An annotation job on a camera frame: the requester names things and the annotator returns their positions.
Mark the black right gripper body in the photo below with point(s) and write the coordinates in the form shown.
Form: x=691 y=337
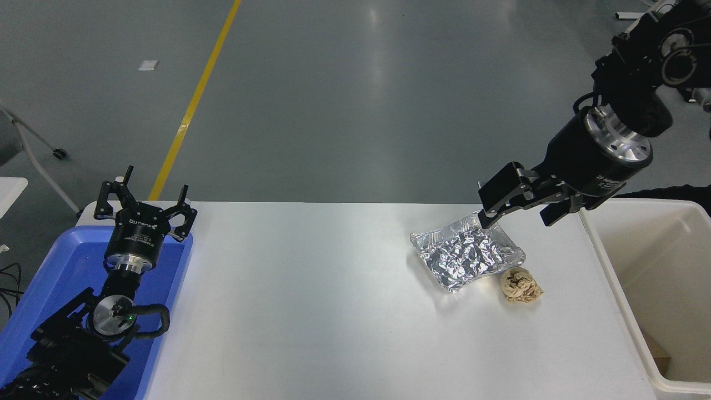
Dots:
x=575 y=158

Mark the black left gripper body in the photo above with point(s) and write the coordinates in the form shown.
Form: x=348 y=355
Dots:
x=136 y=236

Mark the silver foil plate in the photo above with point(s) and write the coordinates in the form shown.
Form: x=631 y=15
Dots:
x=466 y=255

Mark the blue plastic tray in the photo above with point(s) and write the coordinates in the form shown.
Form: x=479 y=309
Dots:
x=61 y=266

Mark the crumpled tan paper ball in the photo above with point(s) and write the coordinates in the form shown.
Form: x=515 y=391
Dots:
x=519 y=286

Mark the grey wheeled chair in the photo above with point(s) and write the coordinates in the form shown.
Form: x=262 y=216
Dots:
x=33 y=161

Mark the large pale plastic bin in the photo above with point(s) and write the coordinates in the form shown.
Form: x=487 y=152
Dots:
x=622 y=278

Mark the white side table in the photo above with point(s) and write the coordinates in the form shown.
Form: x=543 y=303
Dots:
x=10 y=191

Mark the person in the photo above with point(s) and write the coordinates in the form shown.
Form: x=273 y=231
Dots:
x=702 y=99

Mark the small white floor object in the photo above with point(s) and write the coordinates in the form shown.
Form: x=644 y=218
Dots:
x=627 y=15

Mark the white paper sheet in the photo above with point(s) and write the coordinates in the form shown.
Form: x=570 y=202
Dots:
x=148 y=65

